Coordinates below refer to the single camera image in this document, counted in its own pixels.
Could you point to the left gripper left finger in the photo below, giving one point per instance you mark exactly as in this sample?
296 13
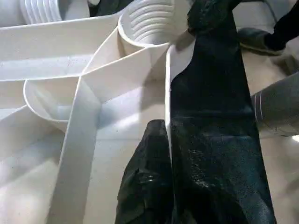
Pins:
144 182

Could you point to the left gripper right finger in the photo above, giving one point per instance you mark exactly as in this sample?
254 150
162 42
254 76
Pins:
198 175

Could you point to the white plastic table top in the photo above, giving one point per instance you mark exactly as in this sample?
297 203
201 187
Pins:
70 116

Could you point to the black work mat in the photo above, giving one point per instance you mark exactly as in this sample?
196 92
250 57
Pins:
210 58

